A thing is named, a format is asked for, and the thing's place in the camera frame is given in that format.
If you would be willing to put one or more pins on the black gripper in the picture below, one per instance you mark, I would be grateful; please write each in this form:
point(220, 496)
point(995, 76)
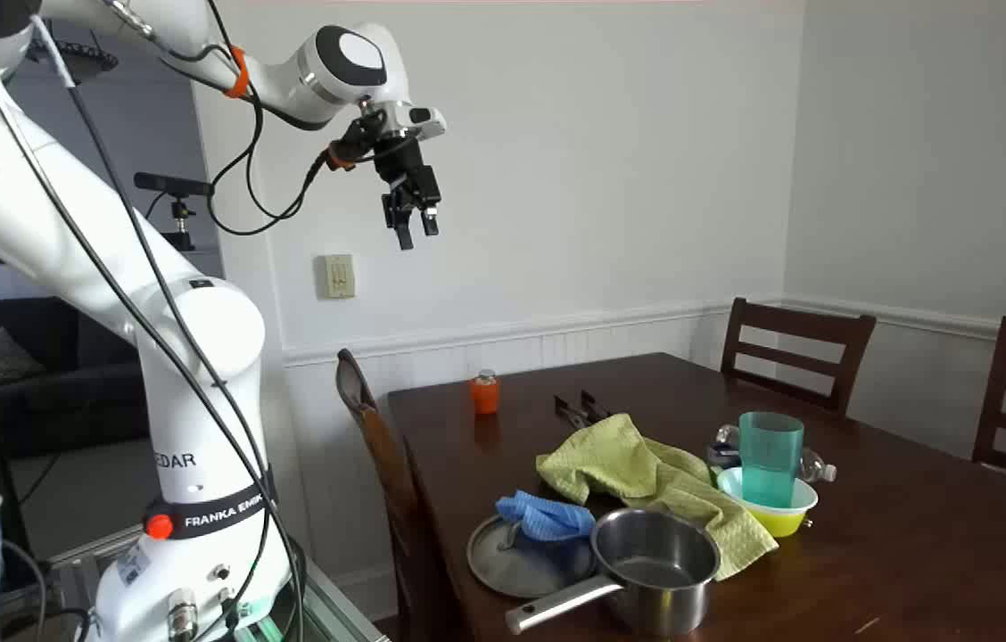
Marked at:
point(403, 167)

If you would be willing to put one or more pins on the blue cloth towel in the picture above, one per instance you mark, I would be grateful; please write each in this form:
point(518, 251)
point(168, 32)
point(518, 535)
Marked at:
point(545, 520)

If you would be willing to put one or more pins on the steel pot lid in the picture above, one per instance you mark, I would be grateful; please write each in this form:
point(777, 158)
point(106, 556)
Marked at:
point(516, 572)

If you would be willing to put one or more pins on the metal robot base platform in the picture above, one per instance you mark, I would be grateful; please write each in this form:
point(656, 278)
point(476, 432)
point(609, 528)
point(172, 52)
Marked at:
point(338, 612)

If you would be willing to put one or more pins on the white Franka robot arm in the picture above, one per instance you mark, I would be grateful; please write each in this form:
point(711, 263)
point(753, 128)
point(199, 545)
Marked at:
point(194, 357)

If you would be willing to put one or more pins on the green cloth towel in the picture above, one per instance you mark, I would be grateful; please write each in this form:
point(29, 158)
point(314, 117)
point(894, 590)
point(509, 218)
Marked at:
point(622, 466)

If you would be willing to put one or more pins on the small orange bottle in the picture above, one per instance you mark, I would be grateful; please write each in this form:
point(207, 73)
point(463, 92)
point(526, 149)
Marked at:
point(486, 394)

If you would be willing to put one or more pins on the dark sofa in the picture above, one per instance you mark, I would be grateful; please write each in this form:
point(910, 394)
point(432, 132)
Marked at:
point(51, 413)

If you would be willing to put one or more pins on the teal plastic cup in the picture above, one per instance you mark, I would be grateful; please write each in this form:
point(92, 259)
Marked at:
point(773, 457)

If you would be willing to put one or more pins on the grey sofa cushion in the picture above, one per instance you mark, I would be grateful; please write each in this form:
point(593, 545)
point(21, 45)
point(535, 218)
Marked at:
point(6, 357)

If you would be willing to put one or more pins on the yellow bowl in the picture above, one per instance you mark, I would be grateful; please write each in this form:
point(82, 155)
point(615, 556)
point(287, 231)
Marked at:
point(784, 520)

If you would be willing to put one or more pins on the cream wall switch plate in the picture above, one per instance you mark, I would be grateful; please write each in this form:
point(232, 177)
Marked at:
point(338, 277)

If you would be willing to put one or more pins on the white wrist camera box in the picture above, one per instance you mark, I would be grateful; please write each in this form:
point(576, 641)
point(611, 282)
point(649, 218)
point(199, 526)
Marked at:
point(425, 120)

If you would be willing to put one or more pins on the black camera on stand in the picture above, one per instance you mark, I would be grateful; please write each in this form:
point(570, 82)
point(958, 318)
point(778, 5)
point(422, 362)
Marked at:
point(168, 182)

